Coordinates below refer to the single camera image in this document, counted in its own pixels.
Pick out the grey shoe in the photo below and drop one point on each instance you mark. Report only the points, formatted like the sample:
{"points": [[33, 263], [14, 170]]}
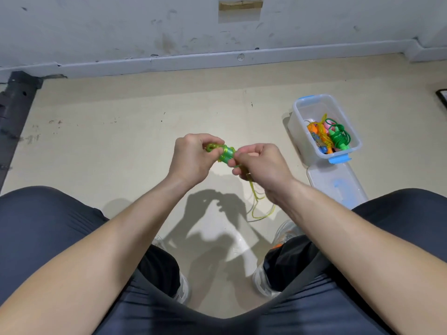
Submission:
{"points": [[279, 237], [181, 289]]}

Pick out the person's right forearm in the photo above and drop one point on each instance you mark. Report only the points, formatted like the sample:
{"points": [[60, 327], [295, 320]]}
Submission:
{"points": [[370, 254]]}

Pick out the clear plastic box lid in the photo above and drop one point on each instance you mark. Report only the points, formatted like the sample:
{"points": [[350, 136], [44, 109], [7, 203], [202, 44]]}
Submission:
{"points": [[341, 185]]}

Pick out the black metal rack frame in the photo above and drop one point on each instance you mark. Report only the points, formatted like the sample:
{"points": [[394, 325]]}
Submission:
{"points": [[15, 108]]}

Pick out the grey right shoe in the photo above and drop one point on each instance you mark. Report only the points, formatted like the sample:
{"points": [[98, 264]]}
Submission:
{"points": [[279, 237]]}

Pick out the black shorts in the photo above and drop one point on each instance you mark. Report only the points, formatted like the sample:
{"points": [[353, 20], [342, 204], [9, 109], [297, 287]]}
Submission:
{"points": [[35, 219]]}

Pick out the small wooden wall block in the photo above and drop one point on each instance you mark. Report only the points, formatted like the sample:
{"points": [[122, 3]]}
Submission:
{"points": [[241, 5]]}

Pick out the grey left shoe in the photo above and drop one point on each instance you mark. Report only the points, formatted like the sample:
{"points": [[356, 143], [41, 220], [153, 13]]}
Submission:
{"points": [[181, 289]]}

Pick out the person's right hand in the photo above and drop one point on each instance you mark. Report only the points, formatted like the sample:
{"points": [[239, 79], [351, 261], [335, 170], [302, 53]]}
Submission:
{"points": [[267, 171]]}

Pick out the clear storage box blue latches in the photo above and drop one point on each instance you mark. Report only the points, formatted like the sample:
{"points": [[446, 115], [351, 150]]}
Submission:
{"points": [[304, 108]]}

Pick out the person's left hand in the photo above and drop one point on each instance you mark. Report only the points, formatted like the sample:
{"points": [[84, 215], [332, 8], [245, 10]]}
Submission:
{"points": [[188, 160]]}

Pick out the person's left forearm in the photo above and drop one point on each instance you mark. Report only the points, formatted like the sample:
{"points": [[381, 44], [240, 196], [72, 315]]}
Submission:
{"points": [[77, 261]]}

